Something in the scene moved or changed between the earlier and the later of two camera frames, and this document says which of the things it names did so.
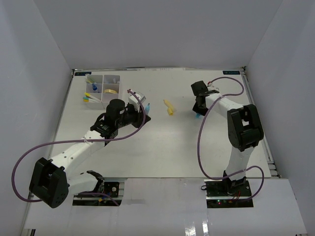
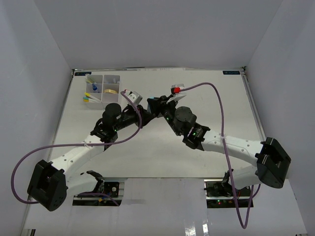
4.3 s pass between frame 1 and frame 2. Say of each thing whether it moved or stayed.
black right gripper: moved
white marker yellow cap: stayed
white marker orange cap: stayed
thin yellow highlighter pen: stayed
